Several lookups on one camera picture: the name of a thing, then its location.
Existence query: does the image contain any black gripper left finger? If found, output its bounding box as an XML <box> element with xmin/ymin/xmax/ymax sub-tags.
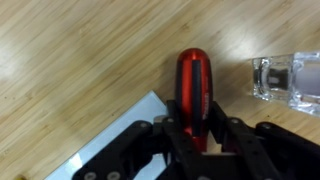
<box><xmin>71</xmin><ymin>99</ymin><xmax>202</xmax><ymax>180</ymax></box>

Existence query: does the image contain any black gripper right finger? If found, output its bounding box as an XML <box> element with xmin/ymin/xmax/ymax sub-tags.
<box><xmin>205</xmin><ymin>100</ymin><xmax>320</xmax><ymax>180</ymax></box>

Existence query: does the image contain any red screwdriver thick handle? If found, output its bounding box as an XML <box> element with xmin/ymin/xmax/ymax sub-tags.
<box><xmin>174</xmin><ymin>47</ymin><xmax>214</xmax><ymax>154</ymax></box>

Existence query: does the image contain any white paper sheet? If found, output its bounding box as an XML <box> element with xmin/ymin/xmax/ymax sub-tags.
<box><xmin>43</xmin><ymin>89</ymin><xmax>172</xmax><ymax>180</ymax></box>

